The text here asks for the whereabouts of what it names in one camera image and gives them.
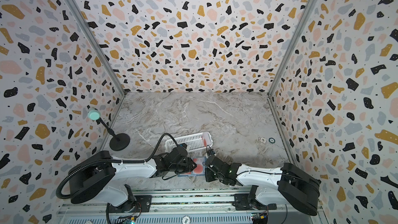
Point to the aluminium rail base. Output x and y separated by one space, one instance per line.
203 206

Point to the black stand with green ball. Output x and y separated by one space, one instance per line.
119 141

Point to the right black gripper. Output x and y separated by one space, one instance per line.
210 168

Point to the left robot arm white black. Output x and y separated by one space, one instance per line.
96 178

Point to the stack of red-circle cards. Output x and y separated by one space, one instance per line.
207 140

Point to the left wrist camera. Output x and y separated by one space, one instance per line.
184 145

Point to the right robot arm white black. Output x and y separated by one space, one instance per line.
285 185

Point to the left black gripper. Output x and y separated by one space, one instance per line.
191 165

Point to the white plastic basket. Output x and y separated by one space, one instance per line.
194 142

